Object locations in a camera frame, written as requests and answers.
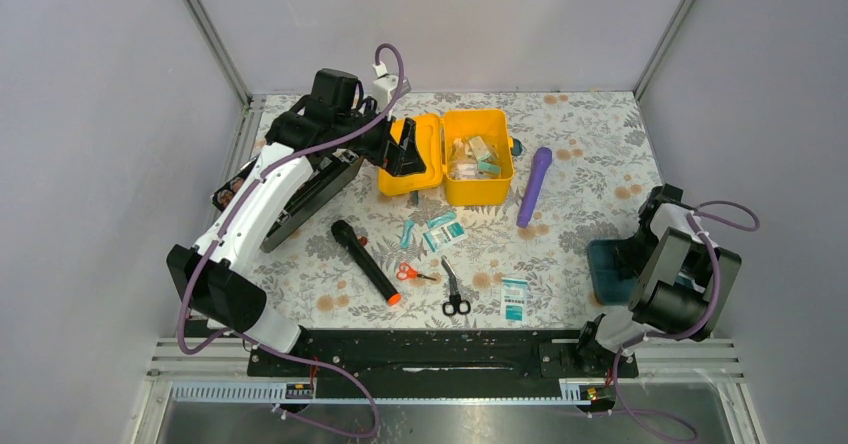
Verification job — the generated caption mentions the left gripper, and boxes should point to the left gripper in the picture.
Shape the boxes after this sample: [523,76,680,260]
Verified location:
[335,97,426,176]

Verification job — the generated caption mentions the small teal item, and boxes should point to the small teal item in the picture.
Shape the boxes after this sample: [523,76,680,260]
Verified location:
[400,220,416,249]

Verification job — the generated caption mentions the yellow plastic kit box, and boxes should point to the yellow plastic kit box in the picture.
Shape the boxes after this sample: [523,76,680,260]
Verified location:
[377,109,518,207]

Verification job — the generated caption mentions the boxed bandage pack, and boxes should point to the boxed bandage pack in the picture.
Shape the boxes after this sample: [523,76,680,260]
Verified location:
[467,135,495,161]

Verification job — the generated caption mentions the teal plastic tray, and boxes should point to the teal plastic tray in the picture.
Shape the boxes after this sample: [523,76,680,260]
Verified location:
[587,237,648,306]

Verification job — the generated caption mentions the white blue medicine packet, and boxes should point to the white blue medicine packet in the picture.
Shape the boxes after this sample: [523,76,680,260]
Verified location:
[450,161,481,181]

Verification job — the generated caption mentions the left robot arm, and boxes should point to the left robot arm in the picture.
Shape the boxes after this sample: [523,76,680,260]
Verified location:
[166,64,427,375]

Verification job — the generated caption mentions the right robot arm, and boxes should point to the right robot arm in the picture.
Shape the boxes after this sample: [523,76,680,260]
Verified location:
[568,184,742,376]

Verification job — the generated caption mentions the black poker chip case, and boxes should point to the black poker chip case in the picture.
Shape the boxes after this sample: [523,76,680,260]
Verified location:
[211,152,364,254]

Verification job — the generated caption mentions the black flashlight orange tip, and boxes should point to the black flashlight orange tip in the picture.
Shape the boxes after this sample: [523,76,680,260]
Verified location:
[331,220,402,306]

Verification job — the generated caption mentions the teal gauze packet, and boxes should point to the teal gauze packet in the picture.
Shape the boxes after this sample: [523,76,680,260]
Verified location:
[423,212,468,252]

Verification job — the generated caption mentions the purple cylindrical tube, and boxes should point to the purple cylindrical tube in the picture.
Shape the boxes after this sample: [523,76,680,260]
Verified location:
[516,147,553,229]

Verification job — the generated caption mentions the black bandage shears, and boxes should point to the black bandage shears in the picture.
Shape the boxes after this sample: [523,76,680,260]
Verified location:
[441,256,471,317]

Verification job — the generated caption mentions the teal dressing packet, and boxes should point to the teal dressing packet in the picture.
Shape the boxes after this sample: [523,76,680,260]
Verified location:
[500,278,529,322]

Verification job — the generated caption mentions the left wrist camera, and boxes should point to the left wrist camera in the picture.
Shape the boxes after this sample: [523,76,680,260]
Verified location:
[370,62,411,111]

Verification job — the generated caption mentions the orange handled small scissors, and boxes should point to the orange handled small scissors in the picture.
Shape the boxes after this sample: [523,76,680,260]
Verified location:
[395,262,436,281]

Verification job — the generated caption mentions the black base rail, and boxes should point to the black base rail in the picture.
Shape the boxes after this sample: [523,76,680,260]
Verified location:
[248,324,641,403]

